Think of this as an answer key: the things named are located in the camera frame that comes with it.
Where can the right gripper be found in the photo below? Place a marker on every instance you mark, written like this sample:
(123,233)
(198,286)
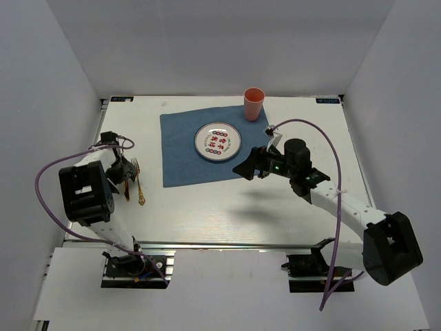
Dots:
(258,158)

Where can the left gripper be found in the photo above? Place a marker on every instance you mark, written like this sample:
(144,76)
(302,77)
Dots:
(129,171)

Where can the gold fork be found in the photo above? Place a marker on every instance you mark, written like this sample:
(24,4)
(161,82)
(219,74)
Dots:
(141,200)

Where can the white plate red characters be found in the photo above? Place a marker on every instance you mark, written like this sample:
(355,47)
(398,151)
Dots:
(218,141)

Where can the blue cloth placemat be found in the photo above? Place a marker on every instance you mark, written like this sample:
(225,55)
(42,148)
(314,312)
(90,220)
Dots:
(182,165)

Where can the pink plastic cup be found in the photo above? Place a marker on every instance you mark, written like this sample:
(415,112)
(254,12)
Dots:
(253,103)

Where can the gold knife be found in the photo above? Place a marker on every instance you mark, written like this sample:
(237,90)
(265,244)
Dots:
(126,190)

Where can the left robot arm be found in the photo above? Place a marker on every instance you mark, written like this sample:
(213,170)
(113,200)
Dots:
(88,190)

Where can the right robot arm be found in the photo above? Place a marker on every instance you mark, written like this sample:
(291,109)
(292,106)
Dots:
(388,248)

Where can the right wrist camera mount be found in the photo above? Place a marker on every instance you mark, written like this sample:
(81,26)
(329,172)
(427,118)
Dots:
(274,137)

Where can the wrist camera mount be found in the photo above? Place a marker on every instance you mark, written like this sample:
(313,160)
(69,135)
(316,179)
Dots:
(109,138)
(274,137)

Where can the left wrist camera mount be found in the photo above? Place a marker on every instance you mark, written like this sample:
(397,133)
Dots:
(109,138)

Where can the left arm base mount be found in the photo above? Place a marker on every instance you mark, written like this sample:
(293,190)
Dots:
(134,272)

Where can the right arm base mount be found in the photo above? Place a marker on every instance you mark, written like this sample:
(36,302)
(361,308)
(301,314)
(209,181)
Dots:
(305,274)

